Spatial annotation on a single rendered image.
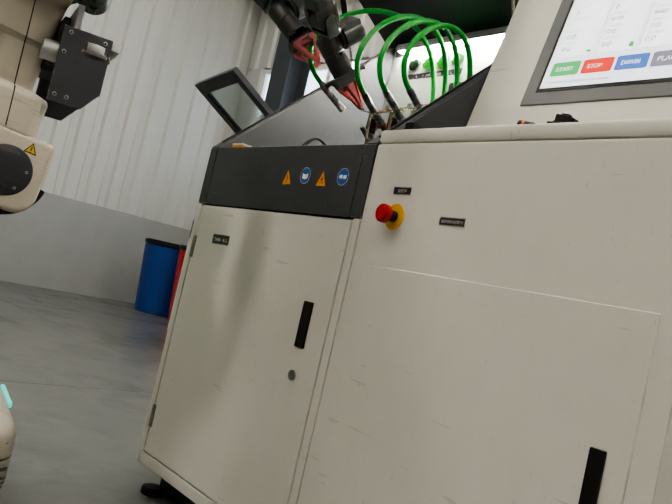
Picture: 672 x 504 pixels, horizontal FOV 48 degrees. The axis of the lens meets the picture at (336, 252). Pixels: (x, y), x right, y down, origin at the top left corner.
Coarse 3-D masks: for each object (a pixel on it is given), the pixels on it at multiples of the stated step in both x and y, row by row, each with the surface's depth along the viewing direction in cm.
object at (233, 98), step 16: (208, 80) 552; (224, 80) 532; (240, 80) 513; (208, 96) 576; (224, 96) 559; (240, 96) 539; (256, 96) 519; (224, 112) 583; (240, 112) 561; (256, 112) 541; (272, 112) 525; (240, 128) 586; (192, 224) 584
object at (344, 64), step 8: (336, 56) 189; (344, 56) 190; (328, 64) 191; (336, 64) 190; (344, 64) 190; (336, 72) 190; (344, 72) 190; (352, 72) 190; (336, 80) 189; (328, 88) 193
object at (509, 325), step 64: (512, 64) 168; (384, 192) 149; (448, 192) 136; (512, 192) 125; (576, 192) 115; (640, 192) 107; (384, 256) 145; (448, 256) 132; (512, 256) 122; (576, 256) 113; (640, 256) 105; (384, 320) 141; (448, 320) 129; (512, 320) 119; (576, 320) 110; (640, 320) 103; (384, 384) 138; (448, 384) 126; (512, 384) 116; (576, 384) 108; (640, 384) 101; (320, 448) 148; (384, 448) 134; (448, 448) 123; (512, 448) 114; (576, 448) 106; (640, 448) 99
